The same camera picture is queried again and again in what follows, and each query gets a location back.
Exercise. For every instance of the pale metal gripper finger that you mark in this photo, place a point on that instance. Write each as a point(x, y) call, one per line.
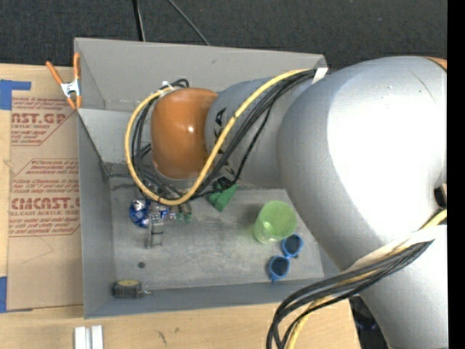
point(160, 235)
point(149, 236)

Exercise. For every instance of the brown cardboard board red print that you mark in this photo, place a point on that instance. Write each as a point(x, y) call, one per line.
point(43, 260)

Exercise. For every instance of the grey metal bin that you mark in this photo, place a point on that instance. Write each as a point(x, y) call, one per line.
point(218, 253)

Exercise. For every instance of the green translucent plastic cup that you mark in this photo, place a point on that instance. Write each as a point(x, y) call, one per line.
point(274, 222)

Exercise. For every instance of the blue sunglasses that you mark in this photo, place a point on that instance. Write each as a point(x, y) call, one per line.
point(279, 265)

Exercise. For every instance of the blue and white crumpled packet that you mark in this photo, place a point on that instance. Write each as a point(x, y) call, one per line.
point(138, 213)

